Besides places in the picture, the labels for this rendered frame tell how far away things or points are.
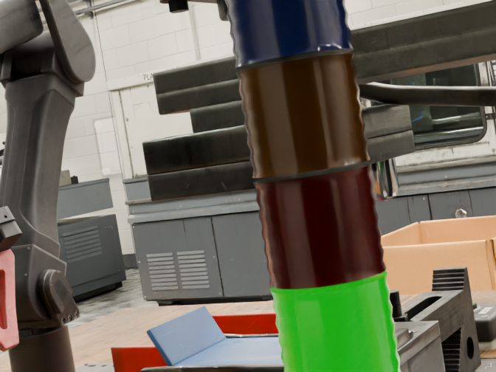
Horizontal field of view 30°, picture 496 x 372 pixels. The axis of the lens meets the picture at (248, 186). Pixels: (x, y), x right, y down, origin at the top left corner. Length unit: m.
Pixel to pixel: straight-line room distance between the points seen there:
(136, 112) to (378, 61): 6.10
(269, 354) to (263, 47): 0.37
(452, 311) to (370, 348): 0.51
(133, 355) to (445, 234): 2.67
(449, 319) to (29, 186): 0.43
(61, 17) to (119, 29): 8.26
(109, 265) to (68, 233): 0.54
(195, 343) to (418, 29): 0.29
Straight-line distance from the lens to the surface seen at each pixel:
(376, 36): 0.51
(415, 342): 0.63
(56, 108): 1.01
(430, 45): 0.50
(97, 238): 7.91
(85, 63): 1.04
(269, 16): 0.28
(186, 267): 6.46
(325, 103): 0.28
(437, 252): 2.90
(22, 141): 0.98
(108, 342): 1.23
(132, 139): 6.63
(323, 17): 0.28
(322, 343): 0.29
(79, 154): 9.75
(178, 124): 6.35
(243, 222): 6.10
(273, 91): 0.28
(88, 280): 7.83
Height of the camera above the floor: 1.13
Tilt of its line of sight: 3 degrees down
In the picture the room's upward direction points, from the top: 9 degrees counter-clockwise
